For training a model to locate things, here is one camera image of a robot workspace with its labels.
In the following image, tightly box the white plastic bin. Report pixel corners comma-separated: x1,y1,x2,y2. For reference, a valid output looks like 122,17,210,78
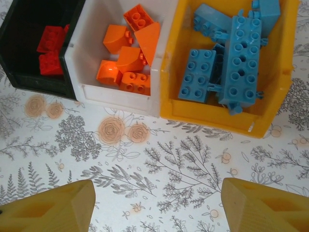
65,0,179,116

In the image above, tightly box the yellow plastic bin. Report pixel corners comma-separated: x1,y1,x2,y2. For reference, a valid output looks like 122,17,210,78
159,0,300,140

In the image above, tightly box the long blue lego plate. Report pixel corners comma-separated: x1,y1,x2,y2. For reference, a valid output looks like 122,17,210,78
212,9,268,116

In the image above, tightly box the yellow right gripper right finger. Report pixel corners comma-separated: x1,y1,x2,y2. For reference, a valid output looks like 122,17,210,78
221,178,309,232

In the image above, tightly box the blue sloped lego brick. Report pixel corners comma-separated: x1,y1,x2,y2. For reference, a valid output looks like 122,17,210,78
193,3,234,42

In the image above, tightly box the black plastic bin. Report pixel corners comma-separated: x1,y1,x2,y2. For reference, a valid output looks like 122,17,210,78
0,0,86,101

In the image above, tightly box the orange sloped lego brick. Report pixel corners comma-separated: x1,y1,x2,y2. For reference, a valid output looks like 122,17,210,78
133,21,161,67

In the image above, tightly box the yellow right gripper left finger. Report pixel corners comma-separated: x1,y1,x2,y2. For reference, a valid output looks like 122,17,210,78
0,180,97,232

